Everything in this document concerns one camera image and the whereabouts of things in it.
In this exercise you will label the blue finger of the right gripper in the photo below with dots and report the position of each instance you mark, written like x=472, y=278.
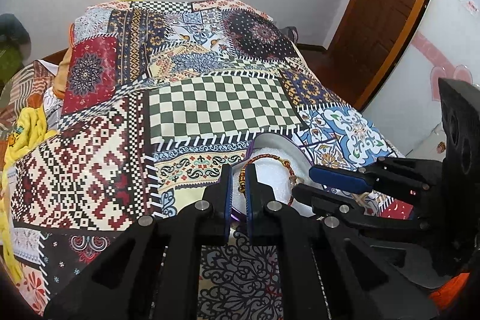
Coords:
x=345, y=180

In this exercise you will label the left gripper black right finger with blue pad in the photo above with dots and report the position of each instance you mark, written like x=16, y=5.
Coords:
x=327, y=271

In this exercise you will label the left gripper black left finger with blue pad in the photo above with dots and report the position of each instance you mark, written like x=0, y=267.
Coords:
x=151, y=271

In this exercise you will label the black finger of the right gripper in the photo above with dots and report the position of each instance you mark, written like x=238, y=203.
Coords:
x=328, y=204

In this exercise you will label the purple heart-shaped jewelry tin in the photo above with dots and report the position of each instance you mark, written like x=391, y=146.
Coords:
x=281, y=165

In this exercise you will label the orange sleeve forearm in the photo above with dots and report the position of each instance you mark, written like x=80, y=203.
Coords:
x=445, y=296

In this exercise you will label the white sliding door with hearts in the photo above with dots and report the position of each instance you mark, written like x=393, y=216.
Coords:
x=407, y=108

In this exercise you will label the brown wooden door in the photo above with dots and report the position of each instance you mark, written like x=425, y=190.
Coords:
x=368, y=40

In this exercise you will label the dark bag on floor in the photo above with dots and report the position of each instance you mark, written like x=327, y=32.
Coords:
x=291, y=33

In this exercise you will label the patchwork patterned bedspread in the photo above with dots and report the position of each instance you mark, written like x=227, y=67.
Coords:
x=151, y=100

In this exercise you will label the striped crumpled blanket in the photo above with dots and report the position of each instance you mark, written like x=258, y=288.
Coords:
x=25, y=89

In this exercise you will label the green cloth covered stand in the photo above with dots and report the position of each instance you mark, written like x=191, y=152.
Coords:
x=11, y=61

